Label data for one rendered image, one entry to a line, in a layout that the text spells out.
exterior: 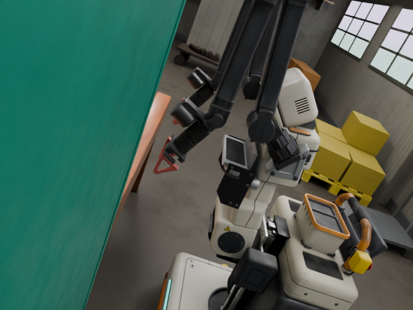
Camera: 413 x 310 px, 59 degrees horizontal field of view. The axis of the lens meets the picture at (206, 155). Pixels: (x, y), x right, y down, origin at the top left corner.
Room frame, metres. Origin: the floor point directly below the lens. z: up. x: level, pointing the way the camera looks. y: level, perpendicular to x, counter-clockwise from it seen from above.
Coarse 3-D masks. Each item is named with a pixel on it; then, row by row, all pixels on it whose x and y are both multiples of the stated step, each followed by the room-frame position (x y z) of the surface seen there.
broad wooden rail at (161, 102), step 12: (156, 96) 2.26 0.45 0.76; (168, 96) 2.36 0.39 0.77; (156, 108) 2.05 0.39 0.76; (156, 120) 1.89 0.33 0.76; (144, 132) 1.68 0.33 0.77; (156, 132) 1.95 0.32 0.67; (144, 144) 1.56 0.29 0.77; (144, 156) 1.60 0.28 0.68; (132, 168) 1.31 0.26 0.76; (132, 180) 1.31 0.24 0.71; (120, 204) 1.12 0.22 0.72
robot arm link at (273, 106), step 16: (288, 0) 1.01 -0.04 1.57; (304, 0) 1.00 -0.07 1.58; (288, 16) 1.01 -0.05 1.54; (288, 32) 1.02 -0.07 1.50; (272, 48) 1.03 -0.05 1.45; (288, 48) 1.02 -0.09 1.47; (272, 64) 1.02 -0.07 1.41; (288, 64) 1.04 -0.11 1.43; (272, 80) 1.02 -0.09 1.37; (272, 96) 1.02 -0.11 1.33; (272, 112) 1.01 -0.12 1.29; (256, 128) 0.99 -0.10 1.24; (272, 128) 1.00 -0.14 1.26
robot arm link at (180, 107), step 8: (184, 104) 1.00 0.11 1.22; (192, 104) 1.02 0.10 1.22; (176, 112) 0.99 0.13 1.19; (184, 112) 0.99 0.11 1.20; (192, 112) 1.00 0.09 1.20; (200, 112) 1.02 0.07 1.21; (176, 120) 1.00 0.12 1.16; (184, 120) 0.99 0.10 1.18; (192, 120) 1.00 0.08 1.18; (208, 120) 0.98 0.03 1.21; (216, 120) 0.98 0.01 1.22; (208, 128) 0.99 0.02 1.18
